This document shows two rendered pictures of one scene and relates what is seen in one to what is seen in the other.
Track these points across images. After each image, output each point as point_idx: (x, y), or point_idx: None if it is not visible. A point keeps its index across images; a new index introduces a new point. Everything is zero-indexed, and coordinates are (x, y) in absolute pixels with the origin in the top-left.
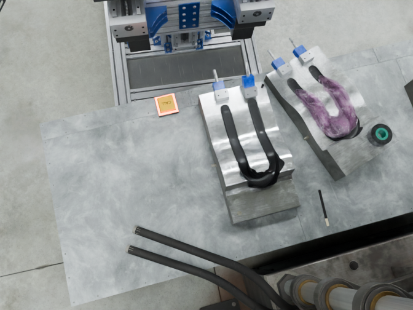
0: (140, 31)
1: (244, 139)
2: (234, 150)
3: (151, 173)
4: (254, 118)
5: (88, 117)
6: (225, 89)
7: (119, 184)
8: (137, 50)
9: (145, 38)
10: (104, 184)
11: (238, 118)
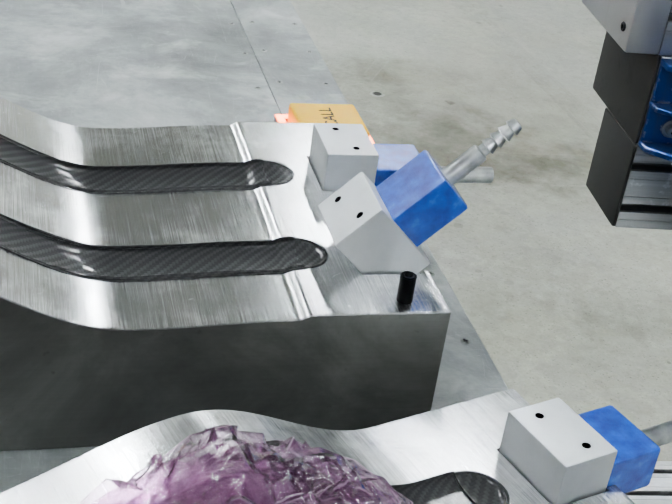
0: (621, 13)
1: (74, 205)
2: (18, 152)
3: (28, 92)
4: (199, 261)
5: (286, 28)
6: (370, 149)
7: (13, 40)
8: (598, 188)
9: (632, 128)
10: (23, 20)
11: (207, 204)
